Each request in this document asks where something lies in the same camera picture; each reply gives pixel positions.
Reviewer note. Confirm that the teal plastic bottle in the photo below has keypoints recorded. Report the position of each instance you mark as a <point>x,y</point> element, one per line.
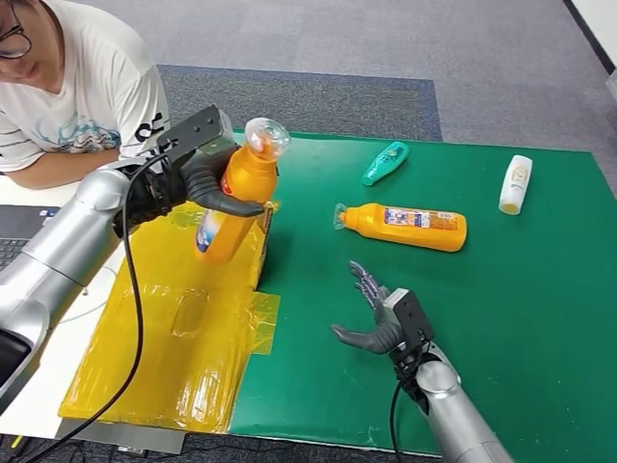
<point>385,163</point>

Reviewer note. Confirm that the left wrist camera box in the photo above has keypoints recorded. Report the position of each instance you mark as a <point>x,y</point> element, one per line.
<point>197,131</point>

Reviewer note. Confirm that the dark grey floor rug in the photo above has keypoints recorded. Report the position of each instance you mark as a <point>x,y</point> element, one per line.
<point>313,102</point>

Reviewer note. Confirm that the orange bottle with clear cap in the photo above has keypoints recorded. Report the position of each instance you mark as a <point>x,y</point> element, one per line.
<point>250,176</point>
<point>371,228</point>

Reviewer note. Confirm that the green table mat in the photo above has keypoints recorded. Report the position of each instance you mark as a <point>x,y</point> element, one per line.
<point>530,307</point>

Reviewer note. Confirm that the grey laptop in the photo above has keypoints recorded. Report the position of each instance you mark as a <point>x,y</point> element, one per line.
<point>19,220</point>

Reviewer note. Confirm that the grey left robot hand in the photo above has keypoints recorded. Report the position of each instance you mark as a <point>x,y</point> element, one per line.
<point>204,182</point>

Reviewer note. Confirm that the grey metal plate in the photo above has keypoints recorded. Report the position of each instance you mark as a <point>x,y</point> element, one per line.
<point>145,441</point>

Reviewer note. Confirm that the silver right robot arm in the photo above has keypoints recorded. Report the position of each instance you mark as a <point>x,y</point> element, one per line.
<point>458,422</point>

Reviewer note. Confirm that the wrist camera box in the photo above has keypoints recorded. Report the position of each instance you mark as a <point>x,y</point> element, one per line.
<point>197,131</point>
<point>409,319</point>

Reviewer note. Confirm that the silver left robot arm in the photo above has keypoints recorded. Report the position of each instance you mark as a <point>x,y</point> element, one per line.
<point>72,236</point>

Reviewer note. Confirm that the black-framed eyeglasses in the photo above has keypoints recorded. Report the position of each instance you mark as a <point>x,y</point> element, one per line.
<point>14,41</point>

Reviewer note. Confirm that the white plastic bottle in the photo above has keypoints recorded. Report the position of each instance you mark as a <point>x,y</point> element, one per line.
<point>514,185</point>

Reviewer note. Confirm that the yellow film-wrapped cardboard box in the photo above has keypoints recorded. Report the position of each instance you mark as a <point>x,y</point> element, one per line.
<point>159,358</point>

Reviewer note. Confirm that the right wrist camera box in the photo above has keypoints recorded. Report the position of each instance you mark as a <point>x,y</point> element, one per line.
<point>409,319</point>

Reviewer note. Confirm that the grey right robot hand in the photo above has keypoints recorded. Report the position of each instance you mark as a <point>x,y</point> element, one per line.
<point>385,332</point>

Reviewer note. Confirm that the seated person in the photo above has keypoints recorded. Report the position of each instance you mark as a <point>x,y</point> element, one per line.
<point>96,96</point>

